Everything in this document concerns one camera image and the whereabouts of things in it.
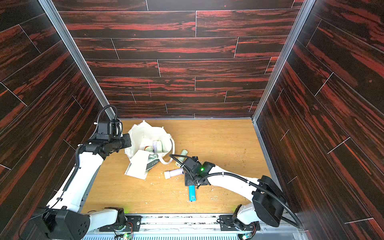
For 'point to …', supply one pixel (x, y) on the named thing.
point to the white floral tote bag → (145, 138)
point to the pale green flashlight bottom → (149, 148)
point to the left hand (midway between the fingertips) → (130, 138)
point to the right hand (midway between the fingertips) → (194, 178)
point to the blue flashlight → (192, 193)
